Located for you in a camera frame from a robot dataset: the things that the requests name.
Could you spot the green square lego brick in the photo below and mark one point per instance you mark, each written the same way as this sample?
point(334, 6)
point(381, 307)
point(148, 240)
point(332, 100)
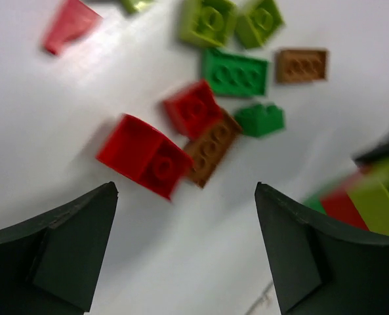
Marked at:
point(260, 120)

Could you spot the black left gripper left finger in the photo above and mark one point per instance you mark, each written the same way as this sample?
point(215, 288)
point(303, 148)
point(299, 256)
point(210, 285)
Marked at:
point(50, 264)

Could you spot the red lego brick mid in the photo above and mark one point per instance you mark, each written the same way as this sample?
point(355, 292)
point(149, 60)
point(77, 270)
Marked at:
point(193, 109)

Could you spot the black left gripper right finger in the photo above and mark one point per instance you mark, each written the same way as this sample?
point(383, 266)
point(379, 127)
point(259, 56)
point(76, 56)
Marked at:
point(320, 265)

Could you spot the tan thin lego plate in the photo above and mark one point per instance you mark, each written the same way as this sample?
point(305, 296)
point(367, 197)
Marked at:
point(211, 147)

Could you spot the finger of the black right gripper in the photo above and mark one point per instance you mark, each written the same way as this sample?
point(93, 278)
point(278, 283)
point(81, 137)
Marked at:
point(376, 154)

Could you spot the lime rounded lego brick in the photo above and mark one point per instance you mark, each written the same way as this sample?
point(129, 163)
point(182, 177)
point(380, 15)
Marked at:
point(370, 196)

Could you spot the small lime curved lego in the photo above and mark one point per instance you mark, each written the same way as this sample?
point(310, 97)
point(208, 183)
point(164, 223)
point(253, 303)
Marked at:
point(135, 6)

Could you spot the lime square lego brick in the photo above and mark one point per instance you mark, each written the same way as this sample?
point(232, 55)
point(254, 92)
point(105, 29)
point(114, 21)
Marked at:
point(207, 23)

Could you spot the small red arch lego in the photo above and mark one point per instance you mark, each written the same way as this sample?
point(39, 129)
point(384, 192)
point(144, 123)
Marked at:
point(73, 20)

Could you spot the green rounded end lego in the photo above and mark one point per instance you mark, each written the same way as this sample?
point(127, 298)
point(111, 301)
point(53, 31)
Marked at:
point(315, 201)

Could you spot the lime lego brick mid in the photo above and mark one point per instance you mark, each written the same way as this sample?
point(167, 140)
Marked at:
point(257, 22)

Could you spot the green long lego brick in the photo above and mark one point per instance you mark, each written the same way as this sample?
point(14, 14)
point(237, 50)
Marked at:
point(234, 75)

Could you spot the brown long lego plate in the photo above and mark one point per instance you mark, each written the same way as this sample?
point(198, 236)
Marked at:
point(294, 66)

